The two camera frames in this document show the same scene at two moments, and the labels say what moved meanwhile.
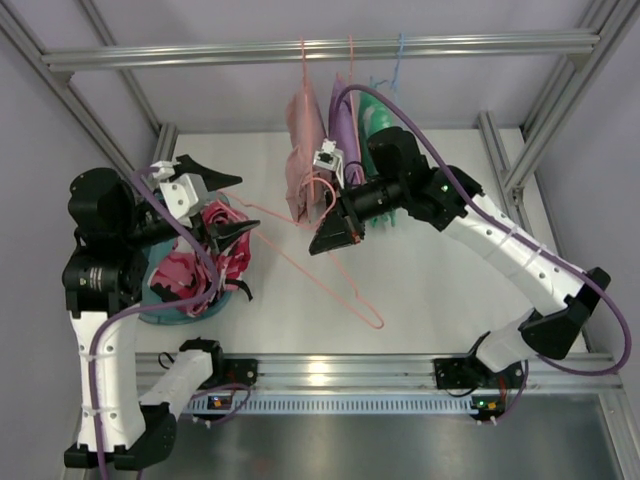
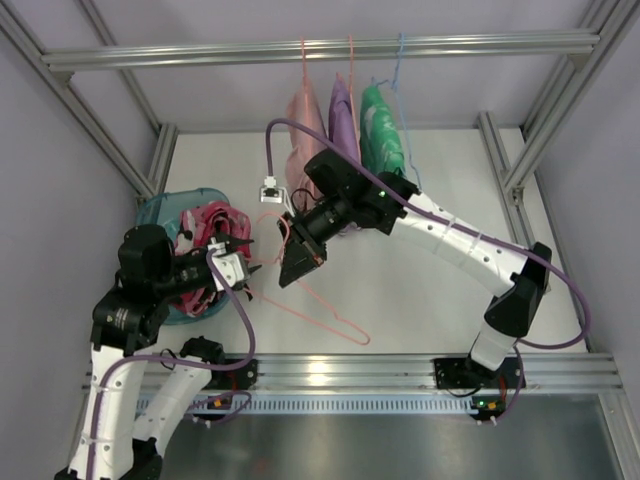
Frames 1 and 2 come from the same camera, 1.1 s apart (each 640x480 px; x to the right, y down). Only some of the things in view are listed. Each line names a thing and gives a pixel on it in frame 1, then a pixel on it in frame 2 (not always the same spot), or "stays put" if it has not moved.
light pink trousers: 306,185 stays put
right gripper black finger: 333,232 -> 296,260
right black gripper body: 347,213 -> 300,241
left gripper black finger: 220,233 -> 231,242
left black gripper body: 204,226 -> 245,272
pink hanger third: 350,67 stays put
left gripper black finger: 213,179 -> 251,269
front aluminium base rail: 240,373 stays put
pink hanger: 285,211 -> 284,243
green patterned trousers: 375,115 stays put
